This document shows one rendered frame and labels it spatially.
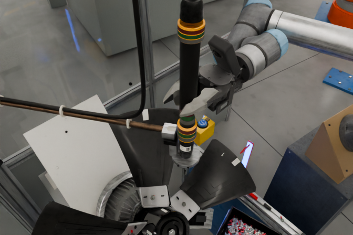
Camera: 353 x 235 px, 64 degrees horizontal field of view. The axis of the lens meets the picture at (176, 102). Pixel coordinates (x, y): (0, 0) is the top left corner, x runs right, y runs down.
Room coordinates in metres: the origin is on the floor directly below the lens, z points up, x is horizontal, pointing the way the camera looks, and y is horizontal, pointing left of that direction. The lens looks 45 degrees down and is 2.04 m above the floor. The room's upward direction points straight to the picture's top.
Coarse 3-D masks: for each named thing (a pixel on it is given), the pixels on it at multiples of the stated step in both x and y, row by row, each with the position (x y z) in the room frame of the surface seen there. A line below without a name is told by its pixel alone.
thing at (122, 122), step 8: (8, 104) 0.48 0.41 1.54; (16, 104) 0.48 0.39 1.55; (24, 104) 0.48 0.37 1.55; (48, 112) 0.46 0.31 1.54; (56, 112) 0.46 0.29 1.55; (64, 112) 0.45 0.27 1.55; (96, 120) 0.43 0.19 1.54; (104, 120) 0.43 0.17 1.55; (112, 120) 0.43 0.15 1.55; (120, 120) 0.43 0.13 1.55; (144, 128) 0.41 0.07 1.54; (152, 128) 0.41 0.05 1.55; (160, 128) 0.41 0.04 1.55
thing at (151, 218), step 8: (136, 208) 0.38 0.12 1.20; (144, 208) 0.38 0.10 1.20; (152, 208) 0.37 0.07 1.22; (160, 208) 0.36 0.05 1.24; (168, 208) 0.36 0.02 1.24; (136, 216) 0.35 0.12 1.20; (144, 216) 0.36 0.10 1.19; (152, 216) 0.33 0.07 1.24; (160, 216) 0.33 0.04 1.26; (168, 216) 0.33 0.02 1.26; (176, 216) 0.33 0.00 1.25; (184, 216) 0.34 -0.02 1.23; (152, 224) 0.31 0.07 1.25; (160, 224) 0.31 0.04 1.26; (168, 224) 0.31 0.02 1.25; (176, 224) 0.32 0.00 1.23; (184, 224) 0.32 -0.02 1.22; (144, 232) 0.30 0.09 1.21; (152, 232) 0.29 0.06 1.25; (160, 232) 0.29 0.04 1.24; (168, 232) 0.30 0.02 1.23; (176, 232) 0.30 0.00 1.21; (184, 232) 0.31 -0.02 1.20
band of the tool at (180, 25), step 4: (180, 20) 0.41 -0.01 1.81; (204, 20) 0.40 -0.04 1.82; (180, 24) 0.39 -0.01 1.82; (184, 24) 0.42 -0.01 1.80; (188, 24) 0.42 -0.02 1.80; (192, 24) 0.42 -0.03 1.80; (196, 24) 0.42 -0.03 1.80; (200, 24) 0.41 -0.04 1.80; (204, 24) 0.39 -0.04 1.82; (184, 28) 0.38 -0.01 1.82; (188, 28) 0.38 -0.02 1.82; (192, 28) 0.38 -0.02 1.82; (196, 28) 0.38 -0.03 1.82; (200, 28) 0.38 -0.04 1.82; (180, 32) 0.38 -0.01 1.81
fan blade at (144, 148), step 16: (128, 112) 0.57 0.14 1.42; (160, 112) 0.57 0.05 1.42; (176, 112) 0.57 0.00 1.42; (112, 128) 0.54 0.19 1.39; (128, 144) 0.50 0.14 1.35; (144, 144) 0.50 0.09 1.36; (160, 144) 0.49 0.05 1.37; (128, 160) 0.47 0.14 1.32; (144, 160) 0.47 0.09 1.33; (160, 160) 0.46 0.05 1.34; (144, 176) 0.43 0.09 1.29; (160, 176) 0.42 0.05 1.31
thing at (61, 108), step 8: (136, 0) 0.41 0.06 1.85; (136, 8) 0.41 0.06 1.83; (136, 16) 0.41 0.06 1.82; (136, 24) 0.41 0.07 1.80; (136, 32) 0.41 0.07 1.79; (144, 72) 0.41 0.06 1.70; (144, 80) 0.41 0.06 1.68; (144, 88) 0.41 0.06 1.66; (0, 96) 0.50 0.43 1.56; (144, 96) 0.41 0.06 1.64; (0, 104) 0.49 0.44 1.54; (32, 104) 0.47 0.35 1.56; (40, 104) 0.47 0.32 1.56; (144, 104) 0.41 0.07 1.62; (72, 112) 0.45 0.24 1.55; (80, 112) 0.45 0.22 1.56; (88, 112) 0.44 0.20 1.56; (96, 112) 0.44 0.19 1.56; (136, 112) 0.42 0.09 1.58; (128, 120) 0.42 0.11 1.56; (128, 128) 0.41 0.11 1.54
